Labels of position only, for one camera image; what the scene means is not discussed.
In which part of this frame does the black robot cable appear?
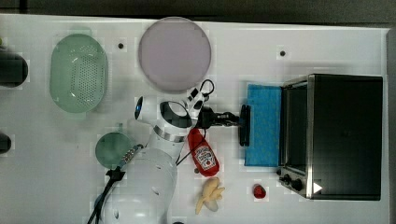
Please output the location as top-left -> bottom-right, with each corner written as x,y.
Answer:
87,144 -> 145,224

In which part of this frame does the green mug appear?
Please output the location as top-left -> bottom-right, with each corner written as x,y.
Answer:
95,123 -> 135,169

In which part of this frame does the green perforated colander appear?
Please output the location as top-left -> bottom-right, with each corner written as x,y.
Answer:
49,31 -> 108,114

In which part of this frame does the small red tomato toy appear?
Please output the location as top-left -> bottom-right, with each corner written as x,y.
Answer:
252,184 -> 266,199

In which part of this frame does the lilac round plate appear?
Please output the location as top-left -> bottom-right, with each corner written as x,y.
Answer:
138,17 -> 211,91

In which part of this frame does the small black cup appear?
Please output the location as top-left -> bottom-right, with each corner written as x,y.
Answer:
0,133 -> 12,153

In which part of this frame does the black pot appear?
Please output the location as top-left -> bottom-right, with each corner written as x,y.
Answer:
0,52 -> 28,88

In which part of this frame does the peeled toy banana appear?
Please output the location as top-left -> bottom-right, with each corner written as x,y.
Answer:
195,177 -> 225,215

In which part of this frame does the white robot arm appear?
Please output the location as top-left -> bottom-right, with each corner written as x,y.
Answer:
94,94 -> 242,224

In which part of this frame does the red ketchup bottle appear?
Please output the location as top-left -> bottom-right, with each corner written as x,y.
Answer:
188,128 -> 219,177

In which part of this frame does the black toaster oven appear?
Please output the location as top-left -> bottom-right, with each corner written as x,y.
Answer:
277,74 -> 383,201

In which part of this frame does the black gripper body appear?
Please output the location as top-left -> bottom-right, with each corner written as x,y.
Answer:
196,106 -> 223,129

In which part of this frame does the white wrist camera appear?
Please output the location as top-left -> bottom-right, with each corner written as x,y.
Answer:
186,88 -> 205,111

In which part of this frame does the blue glass oven door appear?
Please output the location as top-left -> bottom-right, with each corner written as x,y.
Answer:
244,84 -> 281,167

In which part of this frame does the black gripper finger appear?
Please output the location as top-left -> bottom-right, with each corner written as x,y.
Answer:
223,112 -> 239,119
223,120 -> 240,127

